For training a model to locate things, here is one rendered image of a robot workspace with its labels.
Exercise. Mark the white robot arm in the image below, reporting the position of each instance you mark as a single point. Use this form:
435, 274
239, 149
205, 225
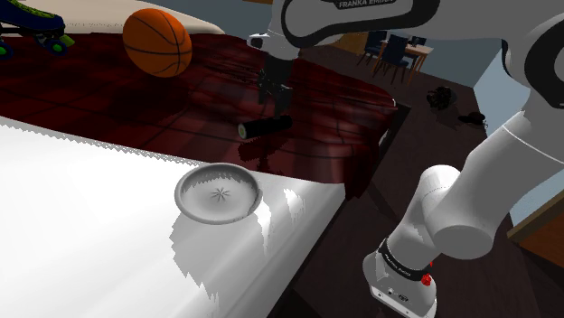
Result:
493, 176

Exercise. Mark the grey shallow bowl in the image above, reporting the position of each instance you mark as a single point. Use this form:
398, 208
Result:
218, 196

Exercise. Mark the bed with dark red blanket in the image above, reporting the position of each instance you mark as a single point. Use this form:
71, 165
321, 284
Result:
110, 110

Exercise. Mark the cream pillow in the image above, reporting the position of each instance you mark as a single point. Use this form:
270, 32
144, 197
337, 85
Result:
101, 17

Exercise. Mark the brown wooden cabinet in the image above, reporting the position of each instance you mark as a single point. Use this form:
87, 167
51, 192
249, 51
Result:
544, 235

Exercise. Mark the black lumpy object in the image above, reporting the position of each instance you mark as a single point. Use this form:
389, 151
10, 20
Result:
440, 98

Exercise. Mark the black cylinder with pale end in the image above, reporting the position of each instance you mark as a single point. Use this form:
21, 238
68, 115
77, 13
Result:
266, 126

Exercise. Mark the blue roller skate green wheels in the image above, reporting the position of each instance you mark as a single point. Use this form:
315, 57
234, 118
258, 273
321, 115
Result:
33, 22

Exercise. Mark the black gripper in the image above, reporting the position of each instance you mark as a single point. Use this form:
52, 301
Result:
278, 71

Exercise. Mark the dark blue dining chair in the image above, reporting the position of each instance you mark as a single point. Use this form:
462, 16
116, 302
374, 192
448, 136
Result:
373, 43
395, 55

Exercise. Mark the black flat object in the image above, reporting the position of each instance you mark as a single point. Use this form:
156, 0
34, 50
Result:
472, 118

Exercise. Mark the wooden dining table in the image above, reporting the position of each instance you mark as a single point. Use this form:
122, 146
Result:
421, 49

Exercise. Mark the orange basketball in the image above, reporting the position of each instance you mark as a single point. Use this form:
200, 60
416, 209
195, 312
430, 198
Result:
157, 42

